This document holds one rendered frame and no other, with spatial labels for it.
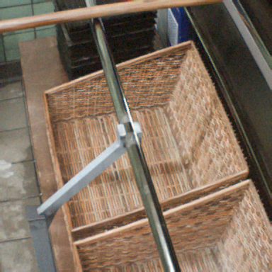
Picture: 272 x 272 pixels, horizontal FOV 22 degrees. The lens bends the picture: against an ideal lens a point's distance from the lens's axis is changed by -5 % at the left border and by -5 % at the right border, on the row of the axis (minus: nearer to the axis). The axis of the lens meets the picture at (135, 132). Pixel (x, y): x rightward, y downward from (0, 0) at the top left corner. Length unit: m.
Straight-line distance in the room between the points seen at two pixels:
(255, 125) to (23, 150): 1.49
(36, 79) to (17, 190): 0.60
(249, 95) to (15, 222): 1.31
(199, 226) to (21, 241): 1.03
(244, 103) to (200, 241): 0.40
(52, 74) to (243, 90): 0.87
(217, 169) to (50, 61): 0.84
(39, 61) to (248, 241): 1.12
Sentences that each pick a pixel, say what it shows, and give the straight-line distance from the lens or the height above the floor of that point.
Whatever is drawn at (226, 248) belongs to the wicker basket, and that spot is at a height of 0.64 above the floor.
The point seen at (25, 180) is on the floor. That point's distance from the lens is 2.98.
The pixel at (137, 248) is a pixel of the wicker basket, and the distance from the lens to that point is 1.92.
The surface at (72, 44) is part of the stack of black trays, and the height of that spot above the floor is 0.81.
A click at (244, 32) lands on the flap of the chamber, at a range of 1.36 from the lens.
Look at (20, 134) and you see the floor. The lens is 3.16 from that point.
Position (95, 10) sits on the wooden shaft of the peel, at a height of 1.20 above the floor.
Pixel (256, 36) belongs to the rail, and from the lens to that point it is 1.31.
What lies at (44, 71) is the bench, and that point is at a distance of 2.55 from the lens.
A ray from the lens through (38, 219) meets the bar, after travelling 1.63.
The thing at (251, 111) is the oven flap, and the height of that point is 0.98.
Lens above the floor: 2.23
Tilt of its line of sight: 45 degrees down
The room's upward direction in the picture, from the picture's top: straight up
